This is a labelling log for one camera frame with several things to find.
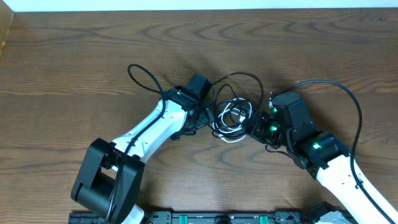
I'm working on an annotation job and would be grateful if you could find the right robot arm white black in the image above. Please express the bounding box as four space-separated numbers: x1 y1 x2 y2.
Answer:
243 92 397 223

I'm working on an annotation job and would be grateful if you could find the black USB cable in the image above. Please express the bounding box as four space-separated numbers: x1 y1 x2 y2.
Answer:
210 72 265 140

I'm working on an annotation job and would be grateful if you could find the white USB cable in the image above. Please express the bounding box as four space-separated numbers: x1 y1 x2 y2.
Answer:
213 98 253 143

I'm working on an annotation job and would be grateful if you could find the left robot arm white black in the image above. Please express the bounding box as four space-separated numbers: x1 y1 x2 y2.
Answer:
71 73 214 223

